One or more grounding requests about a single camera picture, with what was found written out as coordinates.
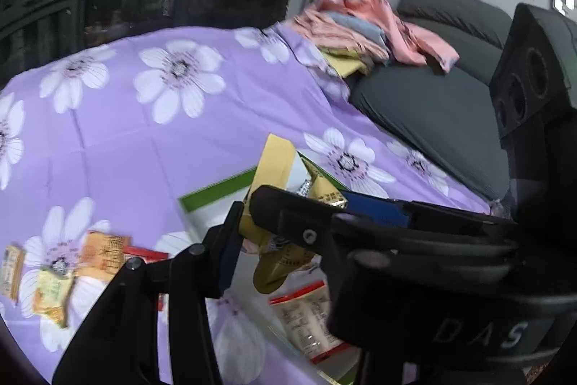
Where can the yellow cloth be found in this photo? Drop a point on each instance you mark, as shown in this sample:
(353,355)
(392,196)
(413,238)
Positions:
(345,62)

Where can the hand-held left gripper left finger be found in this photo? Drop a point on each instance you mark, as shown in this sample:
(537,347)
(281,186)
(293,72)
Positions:
(225,249)

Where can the purple floral bedsheet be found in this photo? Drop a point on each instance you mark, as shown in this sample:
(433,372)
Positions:
(135,150)

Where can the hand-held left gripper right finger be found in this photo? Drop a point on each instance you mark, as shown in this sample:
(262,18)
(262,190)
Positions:
(441,371)

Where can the gold snack packet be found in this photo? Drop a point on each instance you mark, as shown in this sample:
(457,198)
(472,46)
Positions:
(279,272)

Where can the orange panda snack packet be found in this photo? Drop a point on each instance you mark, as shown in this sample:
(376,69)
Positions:
(311,317)

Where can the red snack packet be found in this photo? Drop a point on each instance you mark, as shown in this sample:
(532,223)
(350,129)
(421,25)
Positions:
(144,254)

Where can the clear-wrapped cracker packet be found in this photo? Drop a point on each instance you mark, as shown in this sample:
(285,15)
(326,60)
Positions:
(11,272)

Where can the green cardboard box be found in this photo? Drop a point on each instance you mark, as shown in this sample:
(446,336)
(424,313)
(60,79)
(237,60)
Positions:
(216,200)

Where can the blue-grey cloth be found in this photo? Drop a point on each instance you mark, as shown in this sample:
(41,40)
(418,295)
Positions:
(360,28)

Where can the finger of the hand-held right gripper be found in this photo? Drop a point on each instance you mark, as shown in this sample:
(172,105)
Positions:
(309,236)
(378,209)

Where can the grey sofa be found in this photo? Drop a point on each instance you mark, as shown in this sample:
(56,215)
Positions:
(428,110)

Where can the pink cloth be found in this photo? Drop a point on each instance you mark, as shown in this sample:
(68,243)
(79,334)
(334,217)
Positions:
(360,6)

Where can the yellow-green corn snack packet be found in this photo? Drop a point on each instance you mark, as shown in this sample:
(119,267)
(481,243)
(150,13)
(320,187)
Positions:
(52,295)

